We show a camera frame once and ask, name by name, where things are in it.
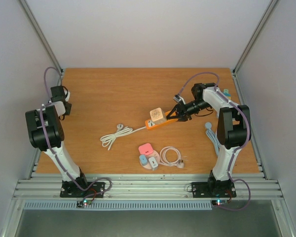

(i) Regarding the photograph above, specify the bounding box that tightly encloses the coral pink plug adapter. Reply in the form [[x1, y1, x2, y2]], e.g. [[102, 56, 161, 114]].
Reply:
[[138, 143, 154, 156]]

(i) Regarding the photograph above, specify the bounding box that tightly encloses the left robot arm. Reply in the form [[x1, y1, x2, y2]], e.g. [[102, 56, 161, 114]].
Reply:
[[25, 85, 90, 197]]

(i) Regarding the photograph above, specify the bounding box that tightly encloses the beige cube dragon adapter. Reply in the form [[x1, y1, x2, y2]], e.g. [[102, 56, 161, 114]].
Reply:
[[149, 108, 167, 125]]

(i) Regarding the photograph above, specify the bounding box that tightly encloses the teal plug on yellow socket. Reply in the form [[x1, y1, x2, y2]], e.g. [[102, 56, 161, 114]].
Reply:
[[223, 89, 231, 97]]

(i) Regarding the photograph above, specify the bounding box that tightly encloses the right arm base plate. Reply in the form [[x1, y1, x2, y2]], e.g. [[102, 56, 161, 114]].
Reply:
[[191, 182, 237, 198]]

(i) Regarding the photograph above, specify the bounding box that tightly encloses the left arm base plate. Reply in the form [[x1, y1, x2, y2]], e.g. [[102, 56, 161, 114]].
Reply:
[[60, 181, 105, 198]]

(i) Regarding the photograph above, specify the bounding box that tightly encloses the white grey plug adapter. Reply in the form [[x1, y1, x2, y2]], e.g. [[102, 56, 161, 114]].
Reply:
[[148, 157, 158, 171]]

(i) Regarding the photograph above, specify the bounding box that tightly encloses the blue plug adapter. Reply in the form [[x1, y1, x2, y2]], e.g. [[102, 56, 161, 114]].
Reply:
[[139, 155, 148, 166]]

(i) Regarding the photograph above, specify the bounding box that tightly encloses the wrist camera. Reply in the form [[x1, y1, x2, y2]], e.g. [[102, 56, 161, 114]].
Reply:
[[65, 91, 71, 102], [173, 94, 185, 105]]

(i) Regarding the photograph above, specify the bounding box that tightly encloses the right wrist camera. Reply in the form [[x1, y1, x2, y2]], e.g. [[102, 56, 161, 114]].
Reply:
[[173, 94, 185, 105]]

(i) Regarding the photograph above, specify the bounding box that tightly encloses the round pink socket base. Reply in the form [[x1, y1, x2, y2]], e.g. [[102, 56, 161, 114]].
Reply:
[[139, 150, 160, 171]]

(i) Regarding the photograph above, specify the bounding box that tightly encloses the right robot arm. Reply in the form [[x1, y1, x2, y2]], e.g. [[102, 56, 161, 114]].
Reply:
[[166, 83, 251, 197]]

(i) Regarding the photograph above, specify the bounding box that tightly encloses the grey slotted cable duct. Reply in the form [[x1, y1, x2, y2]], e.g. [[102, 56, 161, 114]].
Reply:
[[24, 200, 212, 211]]

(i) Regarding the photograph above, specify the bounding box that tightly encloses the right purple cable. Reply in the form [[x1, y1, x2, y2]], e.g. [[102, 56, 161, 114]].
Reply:
[[179, 72, 252, 211]]

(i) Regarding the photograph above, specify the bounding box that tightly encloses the white power strip cable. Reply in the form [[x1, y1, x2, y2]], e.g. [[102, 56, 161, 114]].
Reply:
[[100, 123, 147, 151]]

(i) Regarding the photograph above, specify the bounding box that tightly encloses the pink white coiled cable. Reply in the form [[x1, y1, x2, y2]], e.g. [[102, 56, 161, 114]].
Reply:
[[158, 146, 186, 169]]

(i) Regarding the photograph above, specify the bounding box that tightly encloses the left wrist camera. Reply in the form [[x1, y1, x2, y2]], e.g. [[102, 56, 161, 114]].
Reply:
[[65, 91, 71, 102]]

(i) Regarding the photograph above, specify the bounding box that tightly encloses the light blue cable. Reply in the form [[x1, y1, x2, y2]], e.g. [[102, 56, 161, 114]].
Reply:
[[204, 122, 222, 158]]

